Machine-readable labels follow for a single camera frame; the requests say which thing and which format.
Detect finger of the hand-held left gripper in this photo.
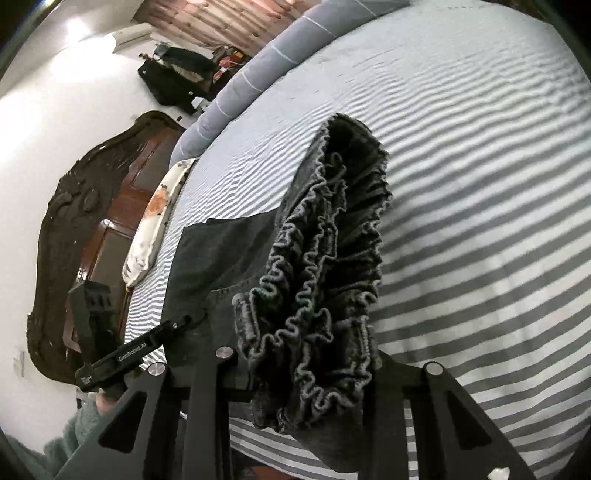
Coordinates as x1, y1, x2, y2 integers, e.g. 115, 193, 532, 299
152, 315, 194, 343

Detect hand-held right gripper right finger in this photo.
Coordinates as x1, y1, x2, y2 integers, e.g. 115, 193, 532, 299
359, 352, 536, 480

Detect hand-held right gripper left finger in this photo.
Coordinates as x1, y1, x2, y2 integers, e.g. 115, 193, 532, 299
55, 344, 253, 480

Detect dark grey pants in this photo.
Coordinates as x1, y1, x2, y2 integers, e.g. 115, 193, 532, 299
164, 113, 394, 472

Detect person's left forearm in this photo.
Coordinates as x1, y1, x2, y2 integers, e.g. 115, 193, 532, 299
4, 392, 122, 480

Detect carved wooden headboard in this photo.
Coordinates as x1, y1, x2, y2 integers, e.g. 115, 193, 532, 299
25, 111, 186, 385

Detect floral pillow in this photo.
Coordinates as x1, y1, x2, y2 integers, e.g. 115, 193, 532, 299
121, 157, 199, 290

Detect grey striped bed sheet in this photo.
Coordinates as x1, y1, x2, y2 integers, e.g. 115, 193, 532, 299
122, 0, 591, 480

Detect black bag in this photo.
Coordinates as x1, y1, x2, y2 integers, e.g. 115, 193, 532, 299
137, 44, 221, 117

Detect grey rolled blanket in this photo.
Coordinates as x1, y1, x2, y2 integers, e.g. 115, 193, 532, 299
168, 0, 411, 169

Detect colourful clutter pile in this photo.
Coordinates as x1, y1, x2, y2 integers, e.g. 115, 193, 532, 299
210, 44, 253, 87

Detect white air conditioner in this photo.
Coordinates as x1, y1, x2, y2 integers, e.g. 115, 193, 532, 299
112, 23, 153, 49

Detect brown curtain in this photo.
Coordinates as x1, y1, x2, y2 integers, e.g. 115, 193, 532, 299
139, 0, 324, 51

